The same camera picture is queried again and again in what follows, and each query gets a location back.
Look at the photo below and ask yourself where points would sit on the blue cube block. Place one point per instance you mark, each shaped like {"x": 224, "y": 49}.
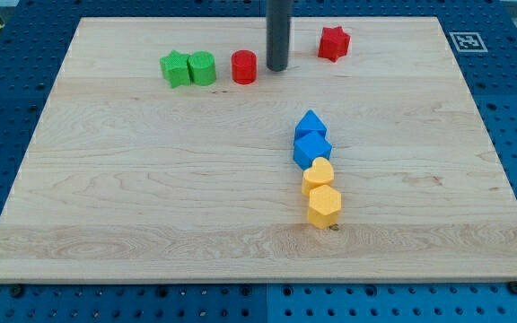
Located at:
{"x": 310, "y": 147}

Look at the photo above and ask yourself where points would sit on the yellow heart block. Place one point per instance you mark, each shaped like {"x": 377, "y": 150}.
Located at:
{"x": 321, "y": 172}

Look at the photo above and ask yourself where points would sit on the blue triangle block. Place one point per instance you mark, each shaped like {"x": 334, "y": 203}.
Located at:
{"x": 309, "y": 123}

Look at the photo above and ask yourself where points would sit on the yellow hexagon block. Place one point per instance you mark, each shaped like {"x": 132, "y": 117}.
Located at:
{"x": 324, "y": 207}

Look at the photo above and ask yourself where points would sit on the light wooden board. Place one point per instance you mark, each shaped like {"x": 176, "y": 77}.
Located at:
{"x": 129, "y": 181}

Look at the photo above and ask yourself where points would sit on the red cylinder block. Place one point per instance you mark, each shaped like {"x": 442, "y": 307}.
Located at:
{"x": 244, "y": 66}

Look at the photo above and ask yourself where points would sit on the green cylinder block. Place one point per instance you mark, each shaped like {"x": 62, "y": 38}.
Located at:
{"x": 202, "y": 68}

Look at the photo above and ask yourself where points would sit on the green star block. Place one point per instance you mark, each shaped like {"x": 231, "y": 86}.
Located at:
{"x": 174, "y": 68}

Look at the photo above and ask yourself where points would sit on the red star block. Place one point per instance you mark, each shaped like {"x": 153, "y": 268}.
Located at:
{"x": 334, "y": 43}

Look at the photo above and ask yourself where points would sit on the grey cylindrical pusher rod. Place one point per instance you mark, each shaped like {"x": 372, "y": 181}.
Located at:
{"x": 278, "y": 15}

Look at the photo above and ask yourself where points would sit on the white fiducial marker tag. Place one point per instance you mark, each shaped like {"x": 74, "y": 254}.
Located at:
{"x": 468, "y": 42}

